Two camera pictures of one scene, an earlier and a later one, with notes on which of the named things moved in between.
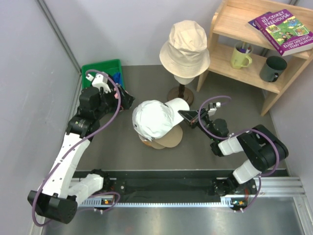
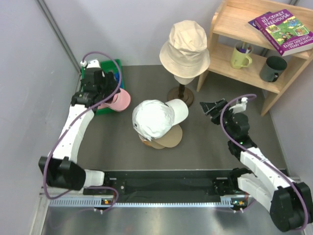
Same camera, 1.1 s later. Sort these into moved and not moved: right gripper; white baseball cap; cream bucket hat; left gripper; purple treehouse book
Moved: right gripper; left gripper
Not moved: cream bucket hat; purple treehouse book; white baseball cap
